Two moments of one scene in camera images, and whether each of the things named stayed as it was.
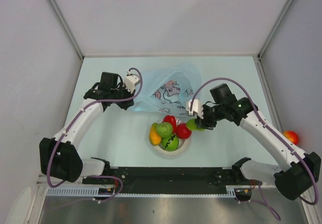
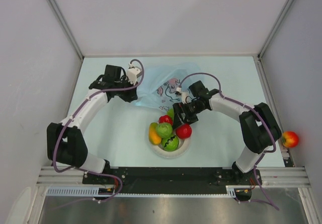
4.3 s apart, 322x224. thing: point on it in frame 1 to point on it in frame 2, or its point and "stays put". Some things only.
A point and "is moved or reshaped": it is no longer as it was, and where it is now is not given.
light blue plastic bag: x=166 y=88 is moved or reshaped
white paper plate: x=177 y=122 to x=183 y=145
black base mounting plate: x=146 y=179 stays put
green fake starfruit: x=191 y=124 to x=170 y=113
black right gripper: x=204 y=123 to x=180 y=107
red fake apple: x=182 y=131 stays put
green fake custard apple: x=164 y=129 stays put
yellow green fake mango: x=155 y=137 stays put
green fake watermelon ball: x=170 y=143 stays put
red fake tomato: x=292 y=136 stays put
